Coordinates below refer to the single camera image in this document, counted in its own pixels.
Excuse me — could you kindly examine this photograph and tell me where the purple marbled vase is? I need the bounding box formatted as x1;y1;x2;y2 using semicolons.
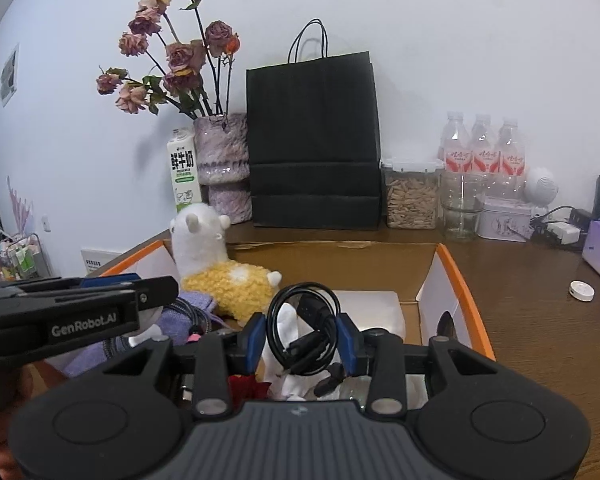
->
193;112;253;225

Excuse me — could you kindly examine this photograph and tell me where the crushed clear plastic bottle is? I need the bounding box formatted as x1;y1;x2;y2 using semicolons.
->
340;376;376;408

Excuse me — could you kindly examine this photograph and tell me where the white flat box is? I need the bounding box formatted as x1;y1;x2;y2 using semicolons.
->
80;247;126;273

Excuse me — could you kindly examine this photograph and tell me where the white cloth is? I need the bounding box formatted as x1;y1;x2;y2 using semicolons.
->
260;305;331;402

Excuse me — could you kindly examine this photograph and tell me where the black paper bag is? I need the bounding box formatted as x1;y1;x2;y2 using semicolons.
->
246;19;382;231

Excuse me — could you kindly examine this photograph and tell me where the black cable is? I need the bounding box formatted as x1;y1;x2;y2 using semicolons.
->
266;282;348;396

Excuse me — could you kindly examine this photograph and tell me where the orange-edged cardboard box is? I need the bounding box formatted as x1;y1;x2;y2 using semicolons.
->
85;239;496;402

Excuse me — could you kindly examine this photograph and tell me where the pink feather wall decal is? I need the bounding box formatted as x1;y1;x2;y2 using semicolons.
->
7;176;36;233

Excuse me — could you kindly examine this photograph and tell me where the clear drinking glass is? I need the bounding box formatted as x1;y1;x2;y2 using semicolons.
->
439;172;488;241

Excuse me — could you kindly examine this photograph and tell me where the small wall picture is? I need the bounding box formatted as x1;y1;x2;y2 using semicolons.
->
0;44;20;107

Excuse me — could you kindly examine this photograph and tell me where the lavender cloth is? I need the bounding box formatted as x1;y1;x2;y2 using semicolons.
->
62;292;216;378

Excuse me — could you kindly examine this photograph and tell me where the clear seed container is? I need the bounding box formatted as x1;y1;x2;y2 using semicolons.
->
381;156;444;230

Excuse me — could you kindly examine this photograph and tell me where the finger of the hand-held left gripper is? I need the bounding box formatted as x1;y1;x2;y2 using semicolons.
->
0;273;142;295
0;276;180;331

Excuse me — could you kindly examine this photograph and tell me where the green and white milk carton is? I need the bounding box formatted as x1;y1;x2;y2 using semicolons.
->
166;128;202;214

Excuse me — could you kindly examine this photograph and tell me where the grey braided cable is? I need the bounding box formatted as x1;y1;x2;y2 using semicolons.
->
170;297;231;342

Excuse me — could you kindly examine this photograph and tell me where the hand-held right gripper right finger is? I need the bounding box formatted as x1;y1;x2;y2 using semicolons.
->
336;312;501;415

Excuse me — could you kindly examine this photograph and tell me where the red-label water bottle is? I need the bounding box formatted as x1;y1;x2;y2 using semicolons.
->
470;114;500;176
497;118;527;196
439;112;473;173

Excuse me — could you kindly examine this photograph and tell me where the small white round disc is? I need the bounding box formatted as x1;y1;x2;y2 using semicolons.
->
568;280;596;302

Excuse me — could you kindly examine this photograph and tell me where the white round speaker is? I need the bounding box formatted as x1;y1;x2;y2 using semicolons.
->
524;167;559;206

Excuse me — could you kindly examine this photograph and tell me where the pale printed tin box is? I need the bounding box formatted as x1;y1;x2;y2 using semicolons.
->
477;196;536;242

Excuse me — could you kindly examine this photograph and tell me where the dried rose bouquet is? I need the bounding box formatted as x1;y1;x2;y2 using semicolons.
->
96;0;241;121

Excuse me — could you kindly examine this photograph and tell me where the white charger with cables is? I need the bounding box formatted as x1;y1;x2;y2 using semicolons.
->
530;205;593;251

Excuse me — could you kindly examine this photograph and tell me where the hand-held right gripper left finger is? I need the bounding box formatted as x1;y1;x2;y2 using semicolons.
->
102;312;268;418

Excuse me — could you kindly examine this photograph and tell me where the white and yellow alpaca plush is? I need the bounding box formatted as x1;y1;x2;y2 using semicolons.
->
169;203;283;333

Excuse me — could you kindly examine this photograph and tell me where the red rose flower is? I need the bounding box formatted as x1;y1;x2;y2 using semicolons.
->
228;375;273;408

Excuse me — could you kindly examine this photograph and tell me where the person's left hand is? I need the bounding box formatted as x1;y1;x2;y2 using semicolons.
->
0;362;66;480

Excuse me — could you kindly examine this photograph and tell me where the clear plastic flat box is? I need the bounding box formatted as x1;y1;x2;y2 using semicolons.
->
330;290;406;336

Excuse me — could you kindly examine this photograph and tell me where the wire storage cart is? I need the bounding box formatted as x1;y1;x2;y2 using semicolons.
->
0;232;51;283

